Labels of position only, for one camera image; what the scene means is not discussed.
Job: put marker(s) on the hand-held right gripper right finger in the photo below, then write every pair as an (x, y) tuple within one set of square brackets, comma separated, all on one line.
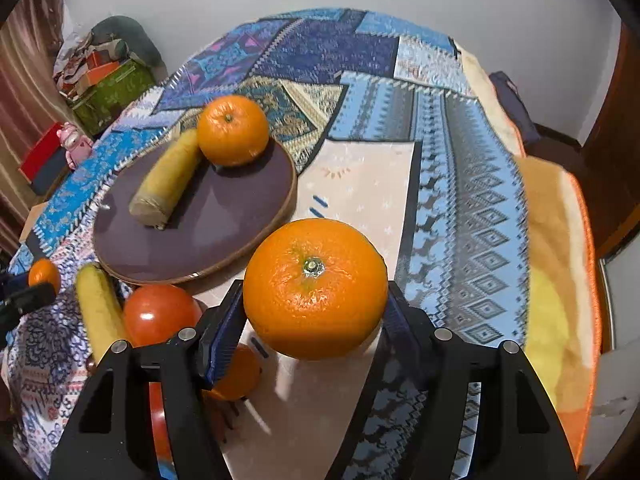
[(401, 332)]

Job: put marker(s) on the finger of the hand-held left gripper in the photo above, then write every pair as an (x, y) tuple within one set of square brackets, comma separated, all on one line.
[(30, 296)]

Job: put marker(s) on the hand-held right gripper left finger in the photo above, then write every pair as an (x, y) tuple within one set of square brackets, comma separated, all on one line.
[(224, 342)]

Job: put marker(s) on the small orange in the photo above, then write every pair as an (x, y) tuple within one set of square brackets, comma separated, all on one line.
[(242, 375), (44, 275)]

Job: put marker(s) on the large orange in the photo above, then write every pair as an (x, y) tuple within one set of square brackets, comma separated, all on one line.
[(315, 290)]

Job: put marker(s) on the round dark brown plate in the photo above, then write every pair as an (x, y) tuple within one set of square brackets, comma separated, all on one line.
[(225, 210)]

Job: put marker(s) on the red tomato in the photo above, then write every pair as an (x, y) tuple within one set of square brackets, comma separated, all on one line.
[(160, 316)]

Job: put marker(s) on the bright yellow banana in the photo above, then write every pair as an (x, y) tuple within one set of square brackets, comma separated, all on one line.
[(100, 310)]

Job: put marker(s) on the blue patchwork printed blanket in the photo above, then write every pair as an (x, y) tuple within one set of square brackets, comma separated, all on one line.
[(440, 200)]

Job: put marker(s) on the red box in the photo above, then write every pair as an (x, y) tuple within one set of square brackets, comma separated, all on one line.
[(42, 157)]

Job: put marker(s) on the pink toy figure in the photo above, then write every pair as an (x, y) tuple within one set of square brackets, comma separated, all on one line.
[(73, 144)]

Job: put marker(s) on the orange and yellow blanket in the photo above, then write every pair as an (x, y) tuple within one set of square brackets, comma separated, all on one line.
[(555, 260)]

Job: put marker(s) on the dull yellow banana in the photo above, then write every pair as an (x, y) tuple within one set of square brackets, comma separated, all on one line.
[(167, 177)]

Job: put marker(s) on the brown curtain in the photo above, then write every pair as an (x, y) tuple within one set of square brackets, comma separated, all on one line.
[(25, 100)]

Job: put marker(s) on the orange with green stem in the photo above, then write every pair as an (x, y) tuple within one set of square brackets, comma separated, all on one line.
[(232, 131)]

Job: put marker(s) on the green patterned box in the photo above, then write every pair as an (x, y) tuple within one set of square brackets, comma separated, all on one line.
[(112, 95)]

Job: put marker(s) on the orange box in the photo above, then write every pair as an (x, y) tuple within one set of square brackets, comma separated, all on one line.
[(97, 76)]

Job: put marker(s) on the dark blue cloth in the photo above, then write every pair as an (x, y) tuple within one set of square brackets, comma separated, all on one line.
[(515, 105)]

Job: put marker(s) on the grey-green cushion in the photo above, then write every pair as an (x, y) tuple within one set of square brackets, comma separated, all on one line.
[(127, 35)]

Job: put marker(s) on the brown wooden door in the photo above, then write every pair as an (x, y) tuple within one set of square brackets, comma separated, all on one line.
[(615, 150)]

